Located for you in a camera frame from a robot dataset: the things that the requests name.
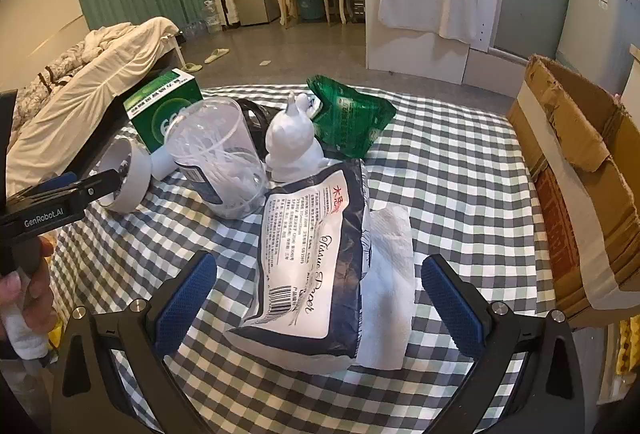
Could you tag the person's left hand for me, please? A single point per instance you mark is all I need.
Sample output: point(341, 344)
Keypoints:
point(37, 289)

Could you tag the white washing machine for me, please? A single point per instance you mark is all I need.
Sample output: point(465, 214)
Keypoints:
point(600, 23)

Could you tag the clear cup of cotton swabs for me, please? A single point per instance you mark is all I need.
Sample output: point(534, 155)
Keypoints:
point(215, 153)

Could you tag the yellow egg tray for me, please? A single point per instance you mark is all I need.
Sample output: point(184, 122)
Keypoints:
point(629, 349)

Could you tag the clear water jug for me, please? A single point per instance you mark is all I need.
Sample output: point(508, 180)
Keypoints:
point(212, 16)

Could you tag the white navy tissue pack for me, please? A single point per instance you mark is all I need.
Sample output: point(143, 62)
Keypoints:
point(305, 264)

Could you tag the checkered tablecloth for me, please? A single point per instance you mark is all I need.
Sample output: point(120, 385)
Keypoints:
point(450, 174)

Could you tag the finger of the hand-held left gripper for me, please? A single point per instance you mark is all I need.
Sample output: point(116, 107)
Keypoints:
point(95, 189)
point(57, 181)

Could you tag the cardboard box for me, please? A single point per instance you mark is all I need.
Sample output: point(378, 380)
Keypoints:
point(565, 214)

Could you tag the yellow plastic bag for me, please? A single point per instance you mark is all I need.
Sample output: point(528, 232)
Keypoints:
point(56, 333)

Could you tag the green slipper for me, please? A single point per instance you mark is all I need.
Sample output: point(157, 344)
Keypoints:
point(190, 66)
point(217, 55)

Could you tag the teal bucket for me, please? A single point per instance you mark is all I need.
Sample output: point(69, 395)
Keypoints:
point(310, 7)

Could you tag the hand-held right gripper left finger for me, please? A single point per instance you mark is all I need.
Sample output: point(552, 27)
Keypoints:
point(185, 301)

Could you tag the floral quilt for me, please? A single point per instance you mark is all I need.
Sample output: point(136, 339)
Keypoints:
point(55, 73)

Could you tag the white suitcase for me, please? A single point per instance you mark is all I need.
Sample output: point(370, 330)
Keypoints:
point(227, 6)

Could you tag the green plastic bag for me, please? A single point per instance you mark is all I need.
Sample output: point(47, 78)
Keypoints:
point(350, 113)

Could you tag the green medicine box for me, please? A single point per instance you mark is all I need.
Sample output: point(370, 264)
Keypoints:
point(160, 113)

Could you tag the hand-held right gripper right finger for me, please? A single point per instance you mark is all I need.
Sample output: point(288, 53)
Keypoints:
point(450, 309)

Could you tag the white handheld device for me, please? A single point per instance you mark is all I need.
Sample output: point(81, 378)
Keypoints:
point(132, 174)

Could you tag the bed with white sheet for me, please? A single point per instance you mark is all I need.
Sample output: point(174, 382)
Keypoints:
point(100, 88)

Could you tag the pack of water bottles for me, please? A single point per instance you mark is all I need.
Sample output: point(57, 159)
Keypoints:
point(192, 28)

